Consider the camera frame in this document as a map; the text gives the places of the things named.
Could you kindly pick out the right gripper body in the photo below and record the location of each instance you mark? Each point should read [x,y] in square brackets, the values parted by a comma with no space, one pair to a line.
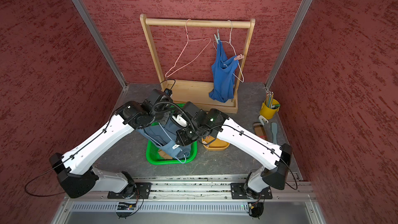
[188,134]

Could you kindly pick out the grey-blue tank top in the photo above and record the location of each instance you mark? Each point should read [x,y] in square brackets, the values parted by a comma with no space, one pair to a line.
[168,140]

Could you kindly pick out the brown tank top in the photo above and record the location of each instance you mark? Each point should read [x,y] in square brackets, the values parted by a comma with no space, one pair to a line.
[164,155]

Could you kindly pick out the royal blue tank top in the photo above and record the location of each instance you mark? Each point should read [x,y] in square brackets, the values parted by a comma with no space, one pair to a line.
[223,71]

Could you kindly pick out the white wire hanger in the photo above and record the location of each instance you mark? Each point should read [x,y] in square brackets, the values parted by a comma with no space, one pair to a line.
[241,76]

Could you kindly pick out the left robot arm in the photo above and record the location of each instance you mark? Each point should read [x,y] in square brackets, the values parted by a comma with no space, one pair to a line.
[74,169]

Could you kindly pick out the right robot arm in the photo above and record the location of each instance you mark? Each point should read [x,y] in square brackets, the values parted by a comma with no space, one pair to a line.
[195,124]

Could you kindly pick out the yellow plastic tray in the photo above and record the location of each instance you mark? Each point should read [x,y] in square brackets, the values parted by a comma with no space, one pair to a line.
[214,144]

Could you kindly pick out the green plastic basket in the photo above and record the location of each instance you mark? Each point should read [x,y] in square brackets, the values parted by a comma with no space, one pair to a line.
[152,157]

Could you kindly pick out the wooden clothes rack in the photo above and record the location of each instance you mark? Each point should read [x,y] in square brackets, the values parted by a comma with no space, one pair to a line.
[195,91]

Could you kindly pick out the brown wooden brush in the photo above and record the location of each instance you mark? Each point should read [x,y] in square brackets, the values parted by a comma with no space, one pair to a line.
[260,130]

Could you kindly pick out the grey-blue spatula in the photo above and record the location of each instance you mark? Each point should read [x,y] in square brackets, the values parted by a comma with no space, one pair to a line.
[274,130]

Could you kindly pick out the yellow pencil cup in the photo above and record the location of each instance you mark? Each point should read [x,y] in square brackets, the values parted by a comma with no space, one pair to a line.
[270,106]

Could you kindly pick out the pink clothespin right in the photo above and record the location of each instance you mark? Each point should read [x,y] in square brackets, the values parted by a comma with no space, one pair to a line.
[239,57]

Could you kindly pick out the teal clothespin middle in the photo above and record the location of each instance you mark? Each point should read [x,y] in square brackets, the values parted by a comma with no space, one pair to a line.
[217,37]

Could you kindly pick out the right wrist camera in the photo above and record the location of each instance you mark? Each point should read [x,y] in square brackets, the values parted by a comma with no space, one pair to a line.
[179,120]

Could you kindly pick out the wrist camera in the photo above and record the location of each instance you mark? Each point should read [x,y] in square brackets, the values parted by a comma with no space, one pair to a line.
[179,120]
[160,96]

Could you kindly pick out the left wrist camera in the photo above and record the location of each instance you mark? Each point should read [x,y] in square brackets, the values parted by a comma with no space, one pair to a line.
[160,96]

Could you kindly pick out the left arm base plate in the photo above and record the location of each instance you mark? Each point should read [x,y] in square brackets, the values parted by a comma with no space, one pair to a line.
[131,192]

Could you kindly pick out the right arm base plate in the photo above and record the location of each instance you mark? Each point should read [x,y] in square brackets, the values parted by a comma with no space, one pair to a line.
[245,191]

